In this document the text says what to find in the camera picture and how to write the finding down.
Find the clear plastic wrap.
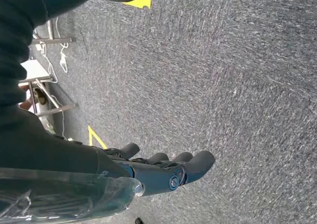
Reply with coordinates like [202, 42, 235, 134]
[0, 168, 145, 224]

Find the ribbed grey right arm sleeve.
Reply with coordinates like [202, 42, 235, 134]
[0, 0, 40, 112]

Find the white cable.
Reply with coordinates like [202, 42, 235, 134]
[39, 17, 70, 85]

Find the steel table frame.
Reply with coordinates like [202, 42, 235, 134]
[18, 19, 79, 118]

